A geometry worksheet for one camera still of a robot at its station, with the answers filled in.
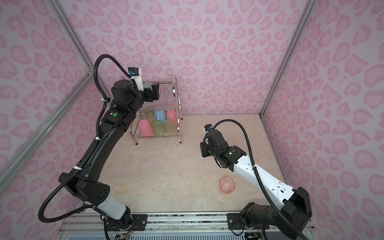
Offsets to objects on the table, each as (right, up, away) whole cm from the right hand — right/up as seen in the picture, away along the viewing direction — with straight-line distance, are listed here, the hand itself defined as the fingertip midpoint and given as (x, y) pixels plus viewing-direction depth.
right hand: (203, 143), depth 77 cm
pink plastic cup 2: (-36, +8, +20) cm, 42 cm away
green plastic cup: (-28, +8, +20) cm, 35 cm away
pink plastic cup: (-21, +17, +24) cm, 36 cm away
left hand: (-25, +30, -9) cm, 40 cm away
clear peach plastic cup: (+14, -24, +7) cm, 28 cm away
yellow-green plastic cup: (-21, +9, +21) cm, 31 cm away
